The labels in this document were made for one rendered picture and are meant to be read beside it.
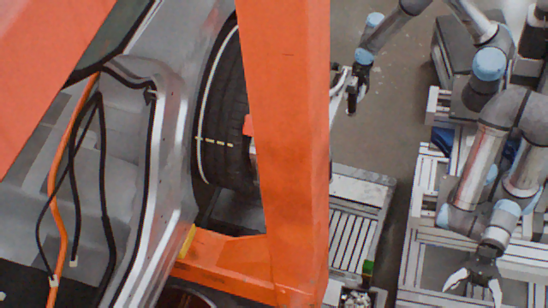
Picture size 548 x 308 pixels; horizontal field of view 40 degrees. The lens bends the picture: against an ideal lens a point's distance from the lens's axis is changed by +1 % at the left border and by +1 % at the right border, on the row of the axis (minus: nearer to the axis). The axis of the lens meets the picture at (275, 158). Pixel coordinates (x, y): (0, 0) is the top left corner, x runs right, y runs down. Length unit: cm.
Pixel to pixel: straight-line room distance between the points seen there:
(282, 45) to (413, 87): 258
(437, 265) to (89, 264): 147
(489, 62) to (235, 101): 96
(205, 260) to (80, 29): 211
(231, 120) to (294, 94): 94
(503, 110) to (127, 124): 123
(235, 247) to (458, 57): 166
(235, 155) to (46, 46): 200
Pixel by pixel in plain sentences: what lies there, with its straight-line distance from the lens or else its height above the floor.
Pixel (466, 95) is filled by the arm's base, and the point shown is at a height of 86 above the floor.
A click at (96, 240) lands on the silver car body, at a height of 83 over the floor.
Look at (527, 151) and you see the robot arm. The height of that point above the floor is 127.
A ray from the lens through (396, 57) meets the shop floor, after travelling 429.
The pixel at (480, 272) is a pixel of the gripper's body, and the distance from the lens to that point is 218.
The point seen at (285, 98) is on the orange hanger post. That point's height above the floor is 181.
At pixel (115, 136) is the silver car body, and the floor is 111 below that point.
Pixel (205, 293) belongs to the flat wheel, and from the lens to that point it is 296.
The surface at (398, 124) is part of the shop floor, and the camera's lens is 399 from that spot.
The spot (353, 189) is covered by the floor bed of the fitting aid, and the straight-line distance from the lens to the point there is 365.
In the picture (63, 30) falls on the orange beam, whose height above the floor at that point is 267.
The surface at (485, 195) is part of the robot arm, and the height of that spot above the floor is 99.
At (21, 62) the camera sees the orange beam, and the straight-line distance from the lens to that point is 70.
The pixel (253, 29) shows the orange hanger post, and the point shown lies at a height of 202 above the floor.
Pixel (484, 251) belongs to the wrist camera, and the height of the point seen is 132.
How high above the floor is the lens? 317
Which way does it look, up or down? 55 degrees down
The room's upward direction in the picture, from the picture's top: 6 degrees counter-clockwise
